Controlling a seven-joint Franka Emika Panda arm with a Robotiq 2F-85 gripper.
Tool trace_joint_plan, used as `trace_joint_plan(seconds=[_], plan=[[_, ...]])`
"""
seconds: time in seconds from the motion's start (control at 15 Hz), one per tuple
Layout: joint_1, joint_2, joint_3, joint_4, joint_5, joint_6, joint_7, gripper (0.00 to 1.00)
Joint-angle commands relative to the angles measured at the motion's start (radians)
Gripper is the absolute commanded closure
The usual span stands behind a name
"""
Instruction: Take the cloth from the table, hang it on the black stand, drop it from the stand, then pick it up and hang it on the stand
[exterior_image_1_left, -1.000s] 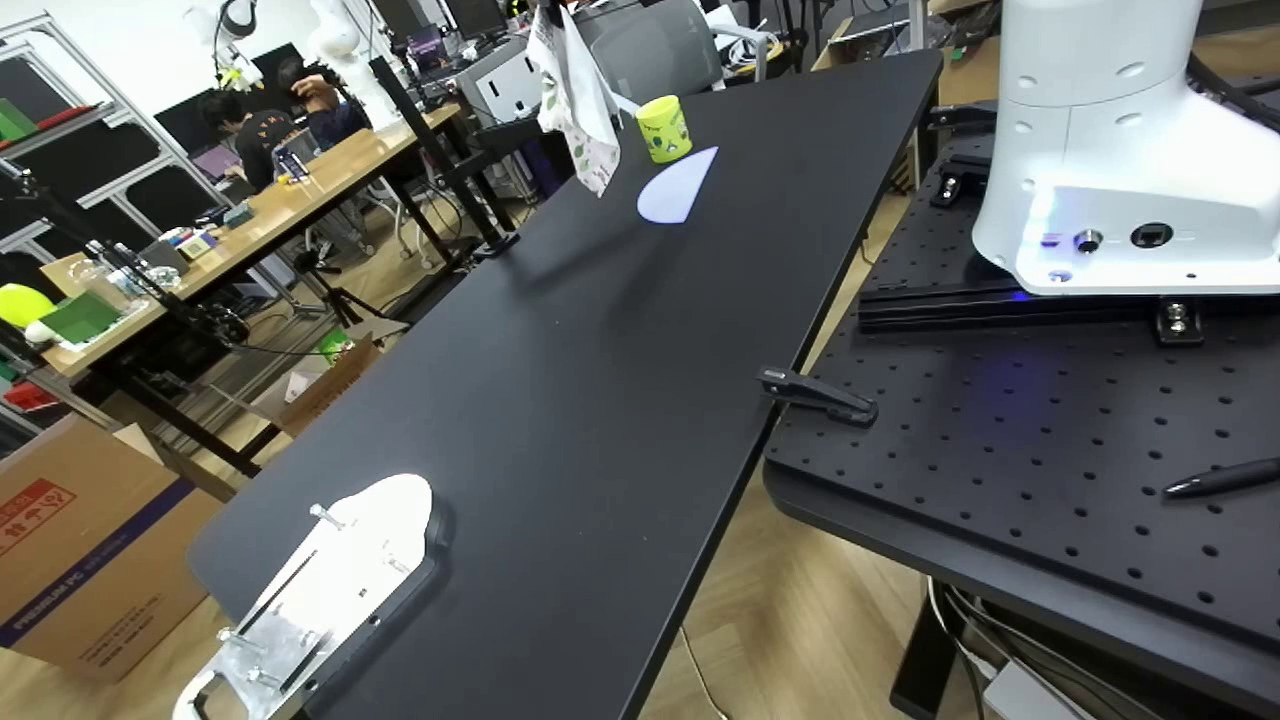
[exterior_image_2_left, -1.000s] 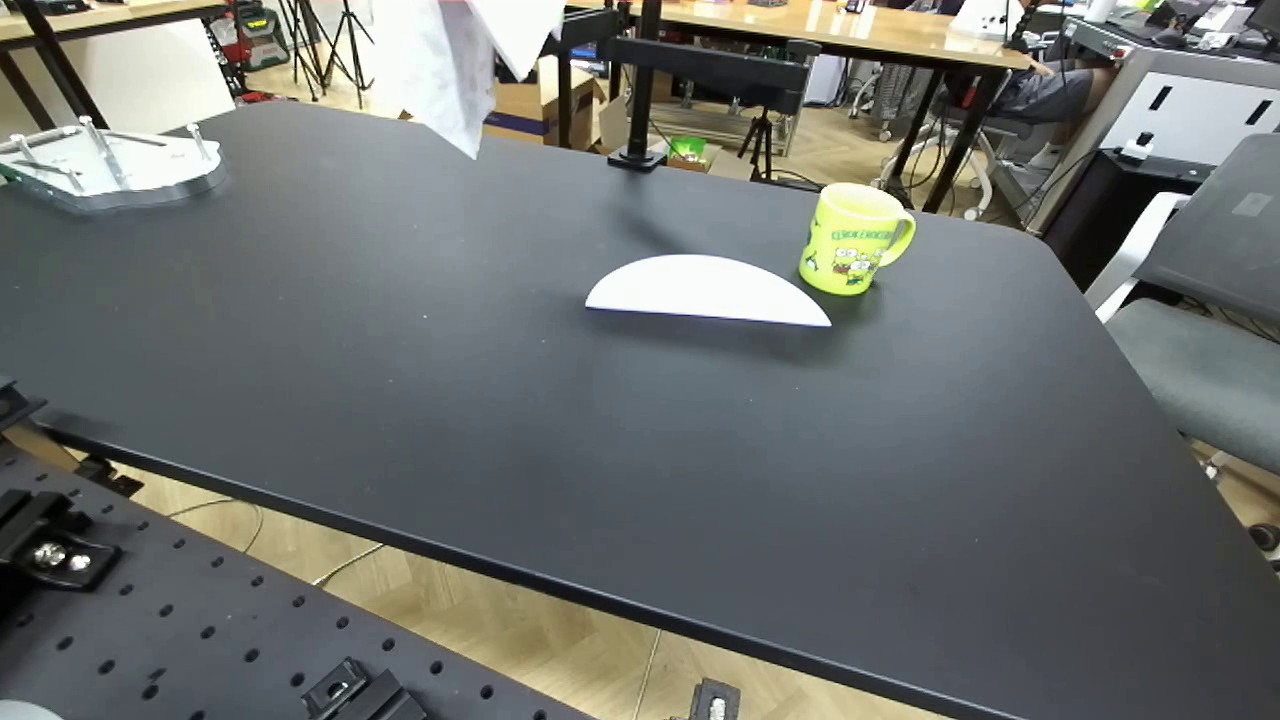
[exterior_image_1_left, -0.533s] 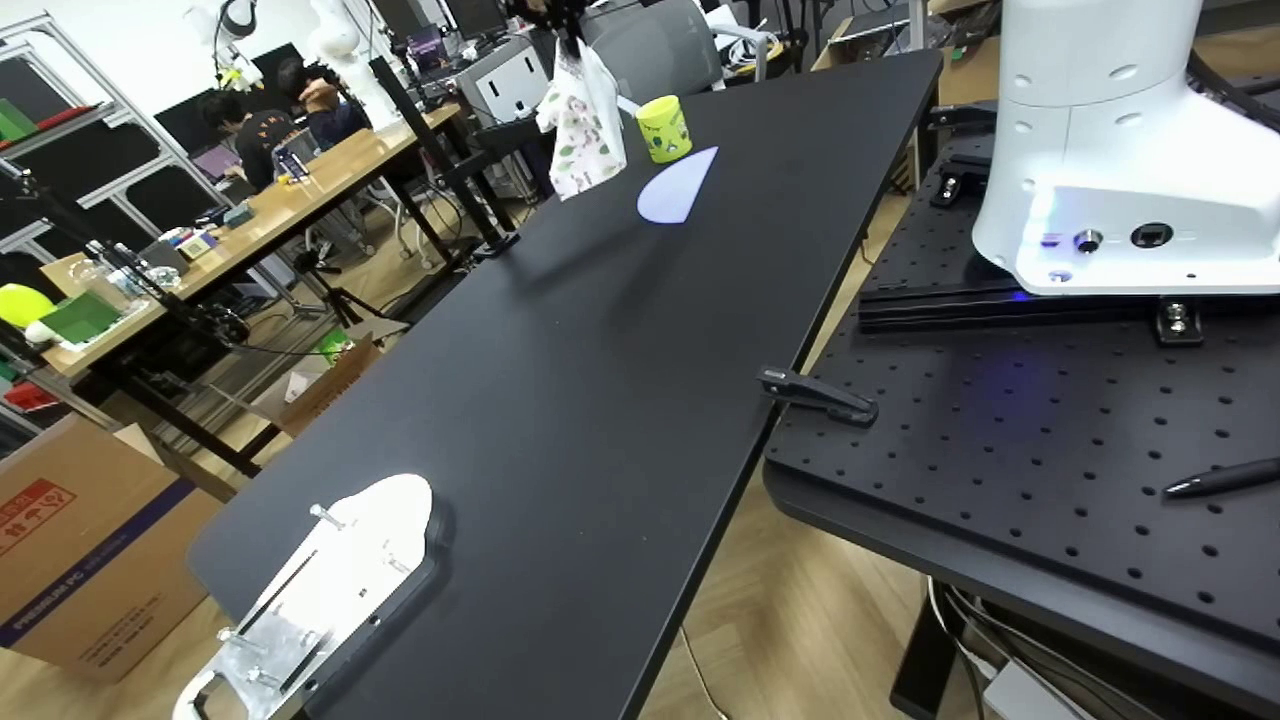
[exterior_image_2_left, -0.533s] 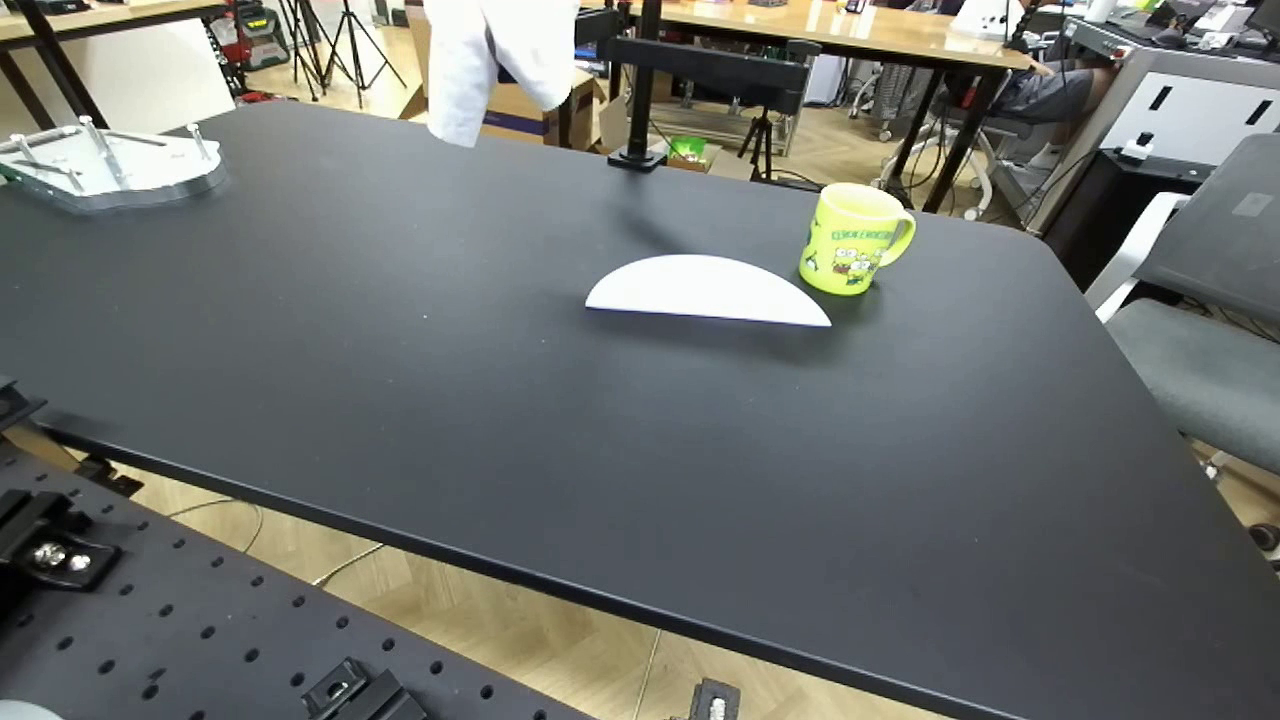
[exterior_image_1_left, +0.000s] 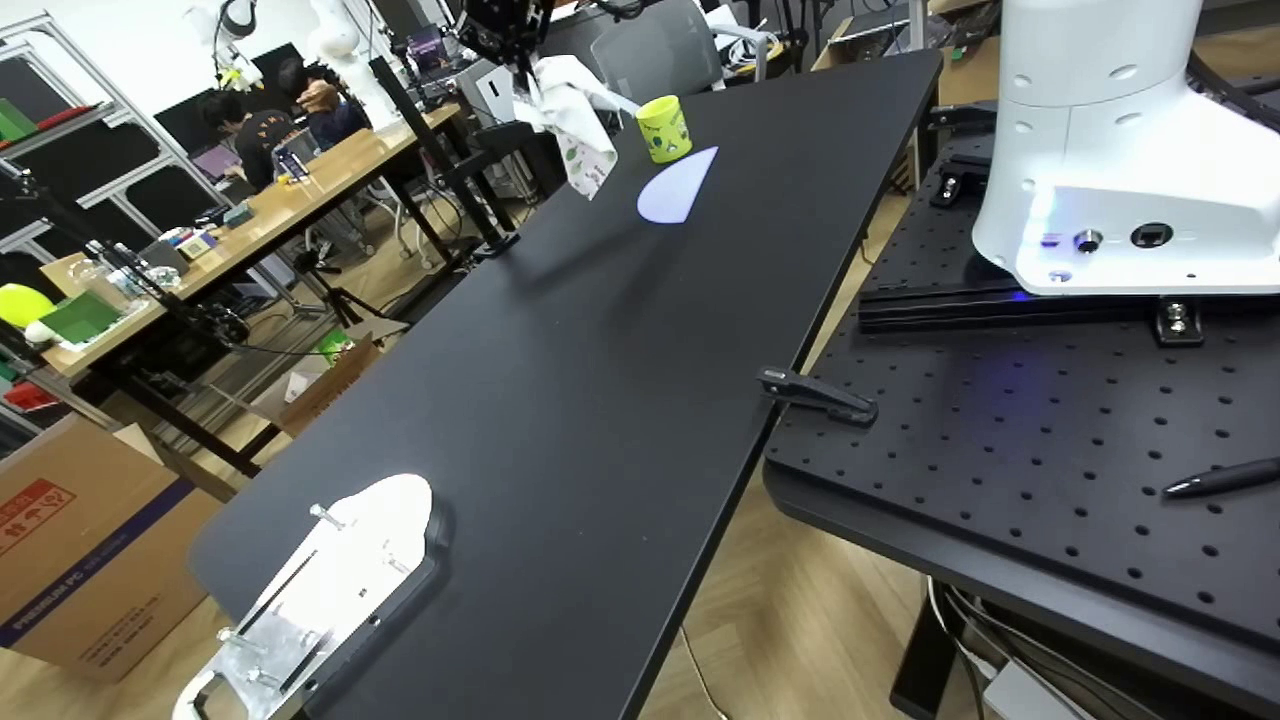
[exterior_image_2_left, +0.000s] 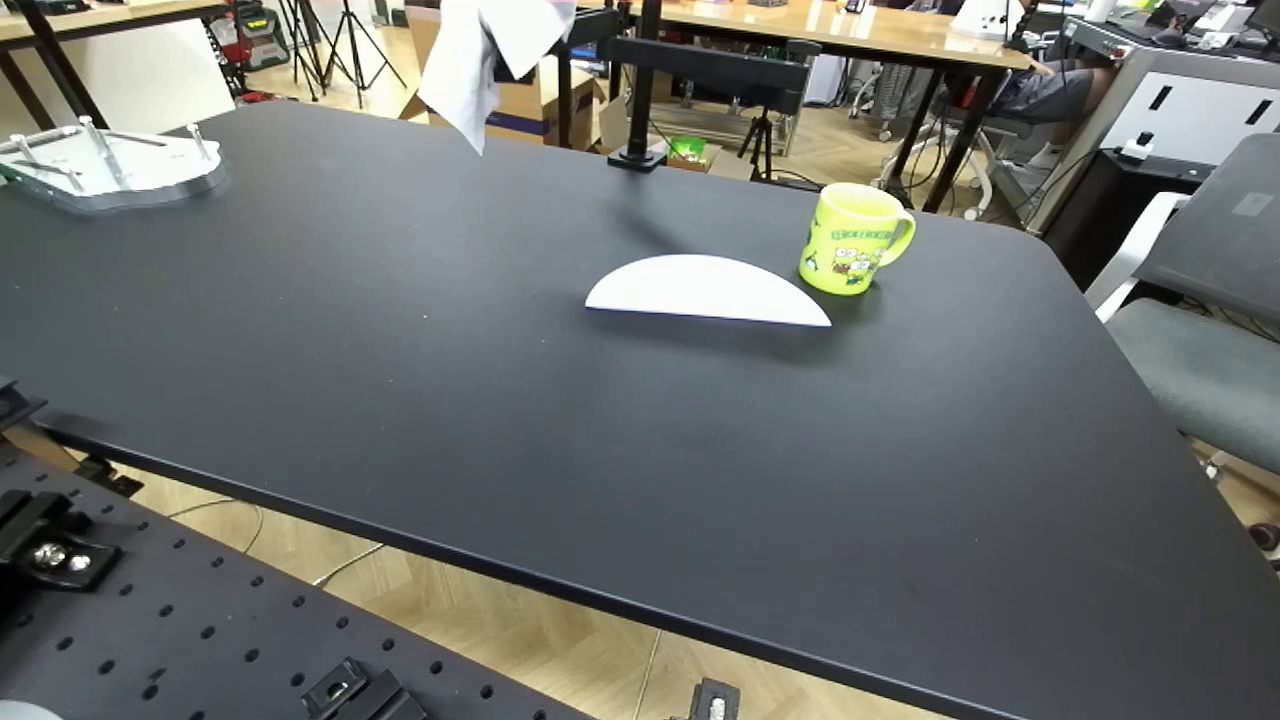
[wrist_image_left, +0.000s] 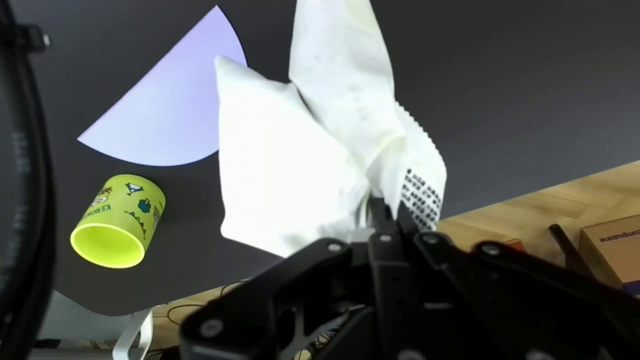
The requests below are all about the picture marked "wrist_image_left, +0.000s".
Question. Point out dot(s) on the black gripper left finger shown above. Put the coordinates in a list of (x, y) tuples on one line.
[(387, 292)]

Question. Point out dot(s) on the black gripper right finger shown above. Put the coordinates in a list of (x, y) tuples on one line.
[(506, 300)]

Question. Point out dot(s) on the white cloth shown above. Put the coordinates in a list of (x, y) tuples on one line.
[(301, 153)]

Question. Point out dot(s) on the large cardboard box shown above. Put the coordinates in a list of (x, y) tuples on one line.
[(617, 246)]

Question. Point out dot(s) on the yellow-green printed mug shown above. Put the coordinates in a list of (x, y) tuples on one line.
[(116, 222)]

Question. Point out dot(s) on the white round plate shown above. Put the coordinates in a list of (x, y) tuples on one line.
[(166, 112)]

